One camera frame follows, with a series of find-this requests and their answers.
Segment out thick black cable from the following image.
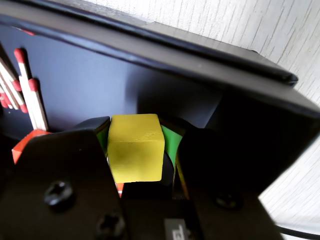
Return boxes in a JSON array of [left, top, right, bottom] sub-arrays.
[[274, 223, 320, 240]]

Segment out yellow wooden cube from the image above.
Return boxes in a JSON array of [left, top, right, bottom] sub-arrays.
[[106, 113, 166, 183]]

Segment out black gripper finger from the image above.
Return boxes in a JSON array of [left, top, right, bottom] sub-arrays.
[[0, 116, 131, 240], [159, 116, 285, 240]]

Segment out red-tipped wooden match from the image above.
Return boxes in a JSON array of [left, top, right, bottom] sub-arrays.
[[0, 92, 13, 110], [13, 48, 42, 131], [28, 78, 50, 132], [0, 57, 23, 92], [0, 72, 29, 114]]

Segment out black cardboard box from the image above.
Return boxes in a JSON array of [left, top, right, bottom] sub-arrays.
[[0, 13, 320, 201]]

